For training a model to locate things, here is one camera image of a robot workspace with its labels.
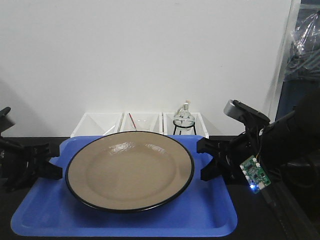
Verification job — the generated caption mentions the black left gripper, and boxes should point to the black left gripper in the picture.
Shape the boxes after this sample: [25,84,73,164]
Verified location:
[0,137,62,193]

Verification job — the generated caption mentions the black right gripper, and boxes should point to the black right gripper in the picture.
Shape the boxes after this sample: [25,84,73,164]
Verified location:
[196,132,261,186]

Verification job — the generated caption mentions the blue plastic tray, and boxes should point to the blue plastic tray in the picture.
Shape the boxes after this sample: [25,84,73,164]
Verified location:
[11,135,238,237]

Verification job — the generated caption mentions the beige plate black rim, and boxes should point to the beige plate black rim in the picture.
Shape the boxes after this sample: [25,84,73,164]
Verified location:
[65,131,195,213]

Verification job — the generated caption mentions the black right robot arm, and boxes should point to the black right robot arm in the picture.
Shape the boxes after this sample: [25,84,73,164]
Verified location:
[196,89,320,182]

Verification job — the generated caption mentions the blue perforated cabinet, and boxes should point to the blue perforated cabinet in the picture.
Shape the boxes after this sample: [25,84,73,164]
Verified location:
[275,79,320,122]

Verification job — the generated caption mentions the green circuit board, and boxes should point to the green circuit board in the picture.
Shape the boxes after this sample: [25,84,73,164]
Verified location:
[239,155,272,194]

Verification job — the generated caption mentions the round glass flask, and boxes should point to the round glass flask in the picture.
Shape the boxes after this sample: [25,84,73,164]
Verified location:
[173,100,195,122]

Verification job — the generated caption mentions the white bin left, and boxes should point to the white bin left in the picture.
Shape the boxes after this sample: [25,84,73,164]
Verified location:
[70,112,124,138]

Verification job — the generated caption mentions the white bin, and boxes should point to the white bin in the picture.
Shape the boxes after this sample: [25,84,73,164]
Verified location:
[70,112,124,138]
[119,112,164,134]
[162,112,209,138]

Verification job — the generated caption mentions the white bin right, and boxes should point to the white bin right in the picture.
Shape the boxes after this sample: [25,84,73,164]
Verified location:
[162,112,209,138]

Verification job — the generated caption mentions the white bin middle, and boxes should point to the white bin middle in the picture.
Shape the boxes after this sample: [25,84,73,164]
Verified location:
[119,112,164,134]

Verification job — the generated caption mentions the glass beaker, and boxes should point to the glass beaker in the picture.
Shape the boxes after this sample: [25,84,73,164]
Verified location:
[134,119,149,131]

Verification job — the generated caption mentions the red glass stirring rod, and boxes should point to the red glass stirring rod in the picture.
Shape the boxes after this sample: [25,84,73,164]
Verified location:
[128,112,137,131]

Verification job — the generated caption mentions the clear plastic wrapped equipment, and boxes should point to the clear plastic wrapped equipment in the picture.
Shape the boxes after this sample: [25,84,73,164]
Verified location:
[284,8,320,82]

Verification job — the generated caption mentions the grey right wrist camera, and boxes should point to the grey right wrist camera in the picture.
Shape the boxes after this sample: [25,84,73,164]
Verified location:
[223,99,270,127]

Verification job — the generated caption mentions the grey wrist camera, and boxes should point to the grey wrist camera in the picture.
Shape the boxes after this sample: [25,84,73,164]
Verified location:
[223,99,270,127]
[0,106,16,133]

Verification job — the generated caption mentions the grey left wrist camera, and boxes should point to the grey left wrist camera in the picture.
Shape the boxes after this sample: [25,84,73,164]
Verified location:
[0,106,16,133]

